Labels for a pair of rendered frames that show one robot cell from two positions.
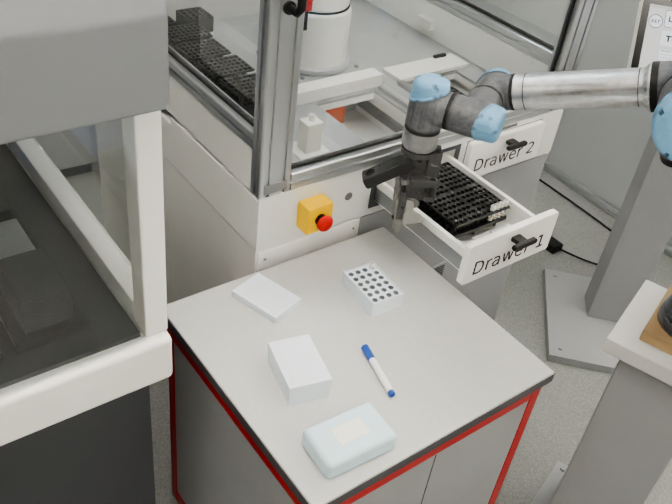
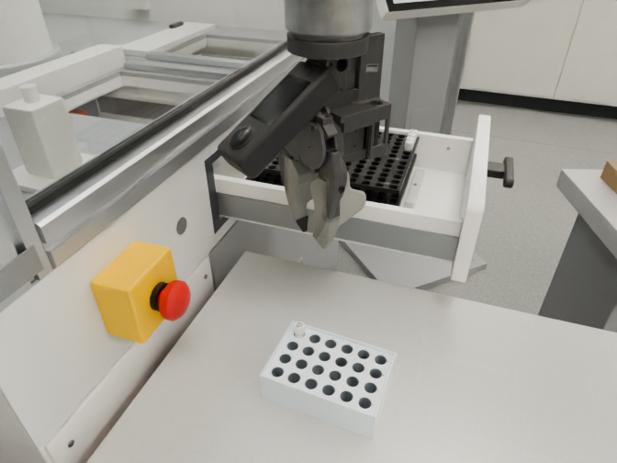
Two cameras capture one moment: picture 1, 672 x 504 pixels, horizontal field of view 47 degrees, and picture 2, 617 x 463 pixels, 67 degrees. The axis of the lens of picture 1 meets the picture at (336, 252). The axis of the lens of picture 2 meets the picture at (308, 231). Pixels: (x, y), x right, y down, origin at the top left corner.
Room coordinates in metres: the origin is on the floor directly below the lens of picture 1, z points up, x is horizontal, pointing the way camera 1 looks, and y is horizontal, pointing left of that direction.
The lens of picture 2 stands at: (1.07, 0.09, 1.19)
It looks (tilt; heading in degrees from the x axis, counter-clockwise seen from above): 35 degrees down; 330
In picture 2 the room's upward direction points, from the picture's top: straight up
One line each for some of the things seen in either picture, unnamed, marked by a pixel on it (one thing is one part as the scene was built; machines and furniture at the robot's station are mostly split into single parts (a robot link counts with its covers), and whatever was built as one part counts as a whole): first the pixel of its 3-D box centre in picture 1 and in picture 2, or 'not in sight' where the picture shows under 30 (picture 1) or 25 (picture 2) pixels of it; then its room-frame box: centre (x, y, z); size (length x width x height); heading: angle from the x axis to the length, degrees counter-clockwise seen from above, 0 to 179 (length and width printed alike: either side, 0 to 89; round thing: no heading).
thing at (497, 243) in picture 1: (508, 245); (473, 187); (1.45, -0.39, 0.87); 0.29 x 0.02 x 0.11; 131
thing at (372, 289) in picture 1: (372, 288); (329, 375); (1.34, -0.09, 0.78); 0.12 x 0.08 x 0.04; 37
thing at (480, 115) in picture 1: (477, 115); not in sight; (1.42, -0.24, 1.20); 0.11 x 0.11 x 0.08; 71
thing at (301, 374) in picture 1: (298, 369); not in sight; (1.06, 0.04, 0.79); 0.13 x 0.09 x 0.05; 28
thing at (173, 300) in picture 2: (323, 222); (170, 299); (1.43, 0.04, 0.88); 0.04 x 0.03 x 0.04; 131
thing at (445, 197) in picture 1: (449, 202); (333, 169); (1.60, -0.26, 0.87); 0.22 x 0.18 x 0.06; 41
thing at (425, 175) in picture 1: (417, 171); (332, 100); (1.44, -0.15, 1.04); 0.09 x 0.08 x 0.12; 96
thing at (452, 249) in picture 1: (446, 202); (328, 171); (1.60, -0.25, 0.86); 0.40 x 0.26 x 0.06; 41
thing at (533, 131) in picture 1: (503, 149); not in sight; (1.90, -0.42, 0.87); 0.29 x 0.02 x 0.11; 131
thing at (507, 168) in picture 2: (520, 241); (499, 170); (1.43, -0.41, 0.91); 0.07 x 0.04 x 0.01; 131
